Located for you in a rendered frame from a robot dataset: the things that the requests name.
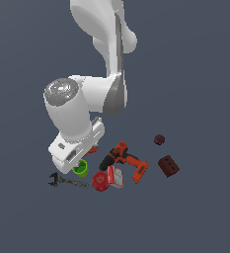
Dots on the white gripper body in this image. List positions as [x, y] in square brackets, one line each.
[74, 148]

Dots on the small orange object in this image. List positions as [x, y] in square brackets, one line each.
[92, 150]

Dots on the green cup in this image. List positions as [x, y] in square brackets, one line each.
[81, 169]

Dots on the dark metal wrench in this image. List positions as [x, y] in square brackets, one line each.
[65, 181]

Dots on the red apple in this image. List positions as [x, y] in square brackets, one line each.
[100, 182]

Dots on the red and white box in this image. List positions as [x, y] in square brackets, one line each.
[115, 177]

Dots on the orange and black power drill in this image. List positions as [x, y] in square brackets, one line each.
[126, 159]

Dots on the dark maroon berry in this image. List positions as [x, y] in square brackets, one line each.
[159, 139]

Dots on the dark red brick block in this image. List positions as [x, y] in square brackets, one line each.
[168, 166]

